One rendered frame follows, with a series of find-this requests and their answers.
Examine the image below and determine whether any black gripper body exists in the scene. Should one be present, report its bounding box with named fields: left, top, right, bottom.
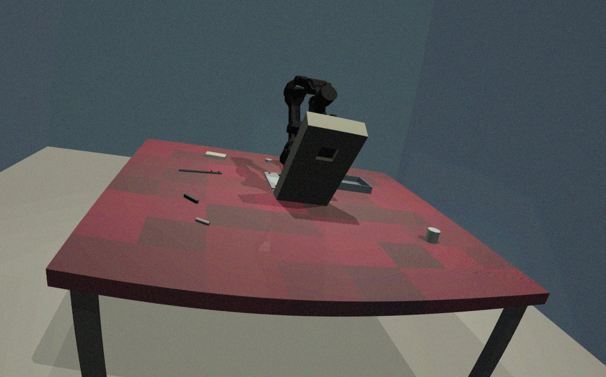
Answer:
left=286, top=108, right=326, bottom=134

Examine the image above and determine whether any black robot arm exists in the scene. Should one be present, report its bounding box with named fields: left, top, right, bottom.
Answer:
left=280, top=75, right=338, bottom=166

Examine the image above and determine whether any pale beige flat block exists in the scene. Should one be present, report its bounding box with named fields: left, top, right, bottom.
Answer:
left=205, top=151, right=226, bottom=160

